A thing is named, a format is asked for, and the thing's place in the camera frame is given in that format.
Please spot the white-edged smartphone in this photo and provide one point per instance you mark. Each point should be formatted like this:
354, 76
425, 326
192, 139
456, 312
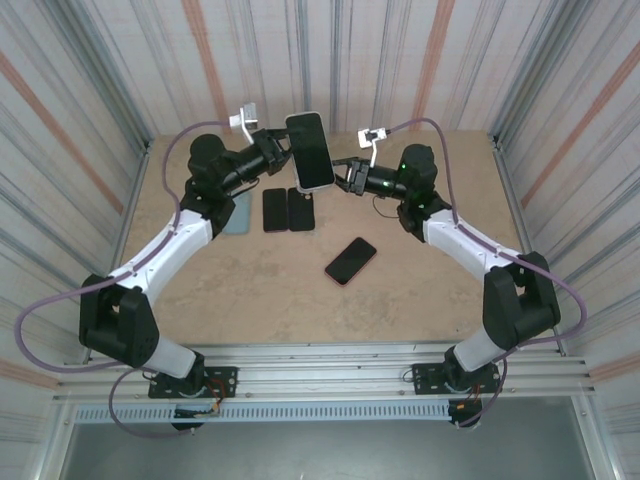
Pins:
305, 188

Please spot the black phone case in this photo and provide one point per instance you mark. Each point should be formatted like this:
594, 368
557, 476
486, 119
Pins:
301, 210

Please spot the teal phone case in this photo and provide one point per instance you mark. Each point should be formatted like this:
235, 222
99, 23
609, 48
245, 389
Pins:
242, 220

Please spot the black phone red edge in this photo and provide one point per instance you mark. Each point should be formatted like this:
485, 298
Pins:
334, 280

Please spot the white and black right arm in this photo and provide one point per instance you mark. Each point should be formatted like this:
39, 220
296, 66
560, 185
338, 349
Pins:
520, 310

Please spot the small electronics board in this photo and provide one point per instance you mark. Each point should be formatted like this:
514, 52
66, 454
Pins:
195, 411

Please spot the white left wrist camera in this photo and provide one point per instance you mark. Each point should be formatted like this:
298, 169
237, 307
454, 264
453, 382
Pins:
245, 120

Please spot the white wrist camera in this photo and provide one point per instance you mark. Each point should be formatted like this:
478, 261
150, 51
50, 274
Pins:
245, 120
372, 137

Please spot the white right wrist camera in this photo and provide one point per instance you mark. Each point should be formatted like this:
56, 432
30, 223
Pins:
372, 137

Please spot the aluminium side rail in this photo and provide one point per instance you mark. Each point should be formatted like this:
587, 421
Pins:
505, 175
143, 155

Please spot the aluminium rail frame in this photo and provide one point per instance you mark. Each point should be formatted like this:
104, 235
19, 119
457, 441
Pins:
325, 370

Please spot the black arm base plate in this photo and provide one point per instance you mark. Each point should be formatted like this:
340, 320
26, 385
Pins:
225, 382
425, 380

